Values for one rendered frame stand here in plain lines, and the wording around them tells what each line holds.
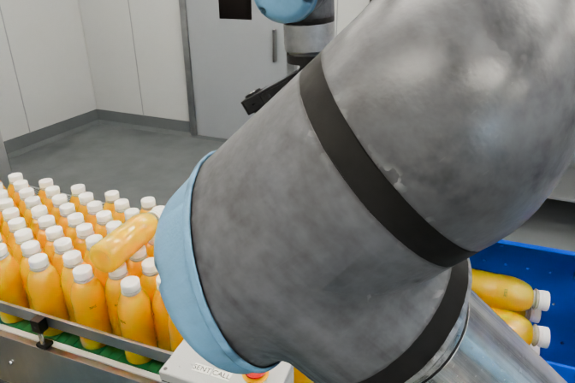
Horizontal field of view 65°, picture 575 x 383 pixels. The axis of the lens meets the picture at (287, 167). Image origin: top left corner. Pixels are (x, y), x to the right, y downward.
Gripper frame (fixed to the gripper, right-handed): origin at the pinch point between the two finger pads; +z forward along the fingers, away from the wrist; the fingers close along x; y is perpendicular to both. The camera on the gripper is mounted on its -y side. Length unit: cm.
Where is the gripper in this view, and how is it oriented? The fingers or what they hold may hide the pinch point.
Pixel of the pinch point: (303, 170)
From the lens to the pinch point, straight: 76.9
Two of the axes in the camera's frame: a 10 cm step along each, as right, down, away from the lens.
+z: 0.6, 9.0, 4.2
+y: 9.2, 1.1, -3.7
